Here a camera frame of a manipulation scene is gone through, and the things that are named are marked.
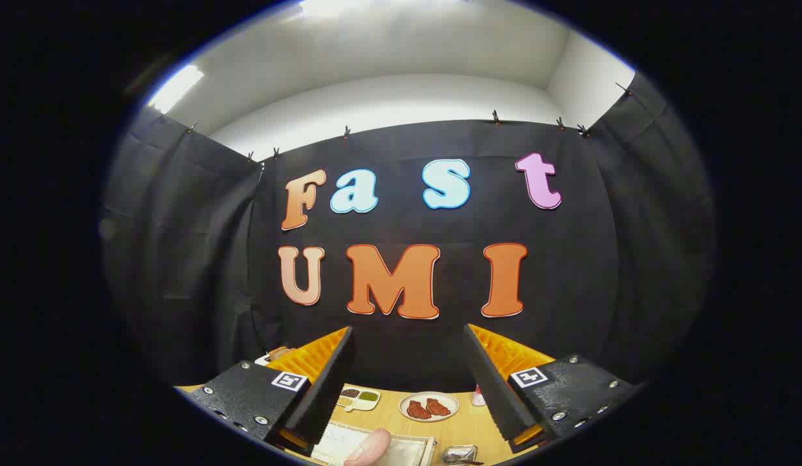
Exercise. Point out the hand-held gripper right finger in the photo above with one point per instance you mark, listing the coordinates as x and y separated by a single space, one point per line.
494 388

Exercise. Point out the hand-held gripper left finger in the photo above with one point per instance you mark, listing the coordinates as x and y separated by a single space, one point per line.
326 395

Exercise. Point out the pink plate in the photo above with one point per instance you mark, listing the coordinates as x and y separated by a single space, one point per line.
369 448

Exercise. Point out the white divided bean dish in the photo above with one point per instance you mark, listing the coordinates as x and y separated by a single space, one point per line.
360 400

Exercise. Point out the cream plate with meat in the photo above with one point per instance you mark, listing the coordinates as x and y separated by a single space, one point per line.
429 395

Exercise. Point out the clear bottle with red label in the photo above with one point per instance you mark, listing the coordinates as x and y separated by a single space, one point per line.
478 397

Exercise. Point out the red meat piece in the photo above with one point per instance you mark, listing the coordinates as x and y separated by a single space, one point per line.
438 407
418 410

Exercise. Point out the brown toast slice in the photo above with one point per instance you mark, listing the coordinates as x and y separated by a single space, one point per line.
278 353

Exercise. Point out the black backdrop cloth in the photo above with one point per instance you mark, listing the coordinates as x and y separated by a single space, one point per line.
400 362

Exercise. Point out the row of black backdrop clips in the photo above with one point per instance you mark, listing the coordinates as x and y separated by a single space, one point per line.
496 117

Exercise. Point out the ceiling light panel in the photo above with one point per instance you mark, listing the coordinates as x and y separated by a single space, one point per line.
333 6
175 88

